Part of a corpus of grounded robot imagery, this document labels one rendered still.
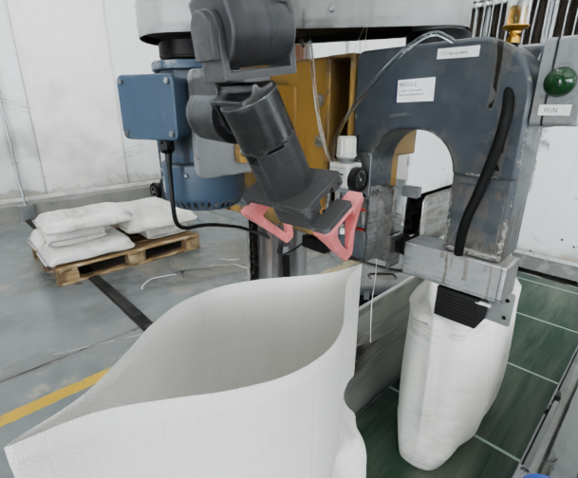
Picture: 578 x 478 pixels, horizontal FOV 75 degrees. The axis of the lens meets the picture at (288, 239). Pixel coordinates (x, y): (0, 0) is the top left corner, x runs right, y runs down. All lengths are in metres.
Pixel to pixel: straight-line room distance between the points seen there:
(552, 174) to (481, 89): 2.80
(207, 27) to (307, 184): 0.17
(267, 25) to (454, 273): 0.41
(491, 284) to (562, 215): 2.80
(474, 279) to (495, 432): 0.83
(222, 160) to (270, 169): 0.27
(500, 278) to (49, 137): 5.22
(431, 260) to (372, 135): 0.21
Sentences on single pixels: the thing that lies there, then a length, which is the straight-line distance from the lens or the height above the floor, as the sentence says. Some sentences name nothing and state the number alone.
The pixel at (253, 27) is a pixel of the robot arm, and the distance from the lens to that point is 0.35.
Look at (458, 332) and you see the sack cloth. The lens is 0.92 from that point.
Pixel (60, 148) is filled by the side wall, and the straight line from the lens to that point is 5.47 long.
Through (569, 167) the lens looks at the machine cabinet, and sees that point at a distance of 3.30.
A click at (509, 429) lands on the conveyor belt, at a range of 1.38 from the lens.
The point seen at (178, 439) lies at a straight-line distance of 0.38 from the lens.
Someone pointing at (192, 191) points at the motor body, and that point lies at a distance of 0.67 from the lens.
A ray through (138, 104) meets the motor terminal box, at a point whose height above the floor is 1.26.
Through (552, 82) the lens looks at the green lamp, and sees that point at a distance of 0.51.
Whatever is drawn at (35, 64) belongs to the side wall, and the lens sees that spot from 5.45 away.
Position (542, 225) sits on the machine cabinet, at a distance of 3.39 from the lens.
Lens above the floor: 1.26
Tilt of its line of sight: 19 degrees down
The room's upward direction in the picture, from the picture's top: straight up
